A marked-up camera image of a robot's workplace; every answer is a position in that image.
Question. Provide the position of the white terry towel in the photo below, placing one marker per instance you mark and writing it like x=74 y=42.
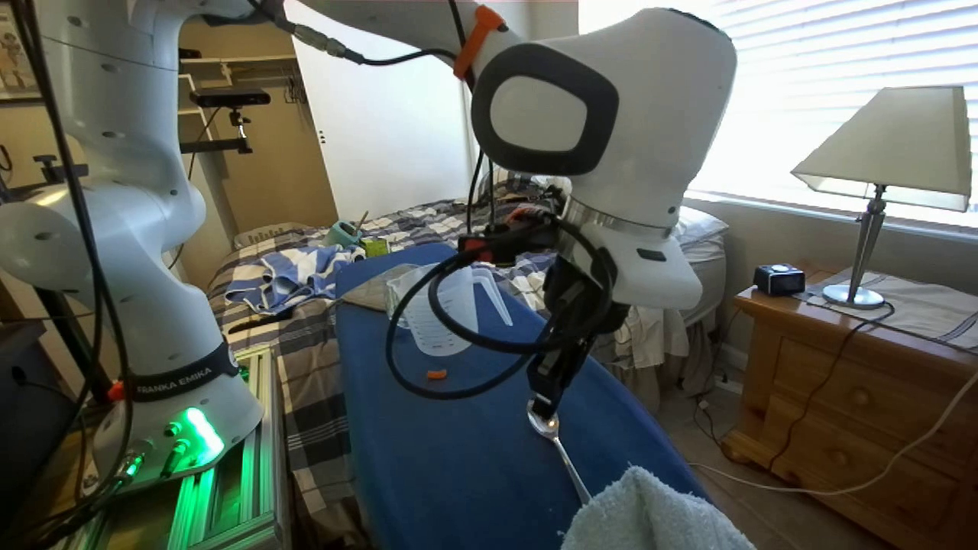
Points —
x=652 y=514

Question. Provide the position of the white window blinds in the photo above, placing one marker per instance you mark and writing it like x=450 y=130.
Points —
x=846 y=93

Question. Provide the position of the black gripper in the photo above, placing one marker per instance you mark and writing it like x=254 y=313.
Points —
x=583 y=300

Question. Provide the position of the white pillow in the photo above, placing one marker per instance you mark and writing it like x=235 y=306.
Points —
x=698 y=226

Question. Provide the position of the translucent plastic measuring cup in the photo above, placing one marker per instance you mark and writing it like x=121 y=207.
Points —
x=448 y=330

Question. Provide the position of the beige flat mat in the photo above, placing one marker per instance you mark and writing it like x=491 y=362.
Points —
x=918 y=306

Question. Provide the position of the orange gummy candy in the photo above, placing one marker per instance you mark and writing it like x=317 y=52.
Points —
x=434 y=373

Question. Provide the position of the silver metal spoon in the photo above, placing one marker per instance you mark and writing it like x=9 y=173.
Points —
x=562 y=447

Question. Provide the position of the bed with plaid blanket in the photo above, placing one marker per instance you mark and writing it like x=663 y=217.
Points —
x=308 y=387

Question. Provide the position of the black stereo camera bar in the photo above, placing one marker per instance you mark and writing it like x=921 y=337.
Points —
x=235 y=98

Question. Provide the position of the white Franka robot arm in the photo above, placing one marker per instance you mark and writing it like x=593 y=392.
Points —
x=141 y=254

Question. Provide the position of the small teal object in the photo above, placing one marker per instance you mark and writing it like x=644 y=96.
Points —
x=351 y=232

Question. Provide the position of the blue crumpled cloth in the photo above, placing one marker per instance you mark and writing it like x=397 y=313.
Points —
x=286 y=279

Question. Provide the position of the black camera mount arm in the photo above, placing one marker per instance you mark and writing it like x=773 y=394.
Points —
x=220 y=139

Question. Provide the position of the blue ironing board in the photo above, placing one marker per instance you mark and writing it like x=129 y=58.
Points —
x=459 y=467

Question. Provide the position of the table lamp with beige shade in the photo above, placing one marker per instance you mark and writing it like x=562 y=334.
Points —
x=889 y=139

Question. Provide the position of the aluminium robot base platform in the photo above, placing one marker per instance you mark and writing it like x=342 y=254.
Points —
x=224 y=499

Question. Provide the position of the wooden nightstand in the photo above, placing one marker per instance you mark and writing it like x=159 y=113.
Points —
x=865 y=408

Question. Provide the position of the beige quilted pot holder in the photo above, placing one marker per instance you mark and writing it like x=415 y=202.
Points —
x=367 y=292

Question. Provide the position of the small black alarm clock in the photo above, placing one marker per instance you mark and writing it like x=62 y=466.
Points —
x=781 y=279

